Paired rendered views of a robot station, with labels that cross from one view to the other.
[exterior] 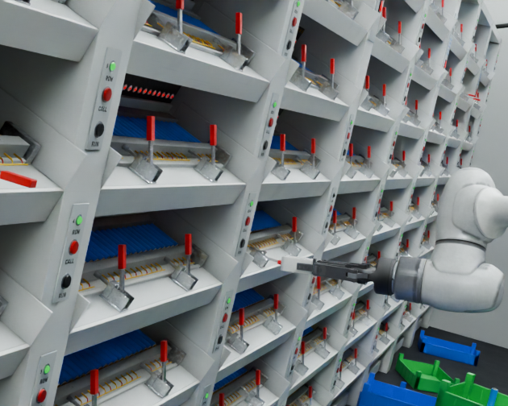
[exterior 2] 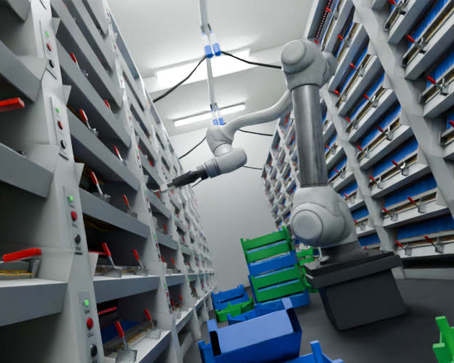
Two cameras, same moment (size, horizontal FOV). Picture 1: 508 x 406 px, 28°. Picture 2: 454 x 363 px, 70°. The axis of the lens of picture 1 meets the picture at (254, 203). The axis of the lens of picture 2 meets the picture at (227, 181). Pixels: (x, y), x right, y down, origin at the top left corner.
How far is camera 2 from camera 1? 97 cm
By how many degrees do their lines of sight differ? 29
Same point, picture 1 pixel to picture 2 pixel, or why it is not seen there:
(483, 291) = (239, 153)
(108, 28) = not seen: outside the picture
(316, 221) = (166, 199)
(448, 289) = (227, 159)
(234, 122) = not seen: hidden behind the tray
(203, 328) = (140, 203)
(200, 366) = (145, 220)
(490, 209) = (225, 127)
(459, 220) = (217, 137)
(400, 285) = (210, 168)
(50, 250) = (33, 32)
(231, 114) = not seen: hidden behind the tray
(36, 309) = (37, 61)
